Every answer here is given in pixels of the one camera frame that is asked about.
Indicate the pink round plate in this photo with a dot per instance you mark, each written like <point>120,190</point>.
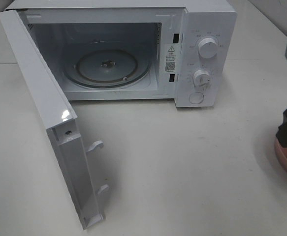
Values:
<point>281,153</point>

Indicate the white round door button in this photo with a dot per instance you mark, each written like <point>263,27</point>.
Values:
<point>196,98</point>

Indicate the white microwave door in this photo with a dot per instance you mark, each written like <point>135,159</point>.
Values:
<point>58,117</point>

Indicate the white lower timer knob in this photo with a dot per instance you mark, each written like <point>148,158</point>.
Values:
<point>201,77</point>

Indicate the white upper power knob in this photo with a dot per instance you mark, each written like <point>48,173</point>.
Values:
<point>207,47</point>

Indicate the white microwave oven body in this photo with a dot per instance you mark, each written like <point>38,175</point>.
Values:
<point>154,23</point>

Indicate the white warning label sticker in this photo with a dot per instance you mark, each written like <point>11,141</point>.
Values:
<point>171,56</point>

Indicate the glass microwave turntable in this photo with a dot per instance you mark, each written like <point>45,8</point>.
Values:
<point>106,64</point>

